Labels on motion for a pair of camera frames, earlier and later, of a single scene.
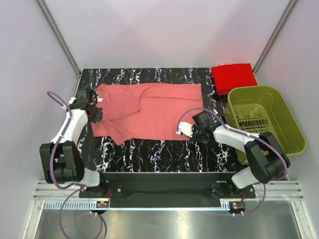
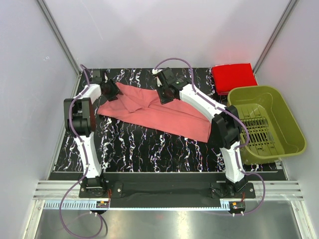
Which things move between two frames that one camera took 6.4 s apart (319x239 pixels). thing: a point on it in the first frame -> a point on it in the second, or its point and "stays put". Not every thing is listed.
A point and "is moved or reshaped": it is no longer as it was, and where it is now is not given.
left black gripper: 98,115 -> 115,90
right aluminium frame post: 285,14 stays put
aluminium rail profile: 64,190 stays put
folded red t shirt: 227,76 stays put
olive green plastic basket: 257,110 stays put
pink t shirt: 146,112 is moved or reshaped
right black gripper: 194,128 -> 163,100
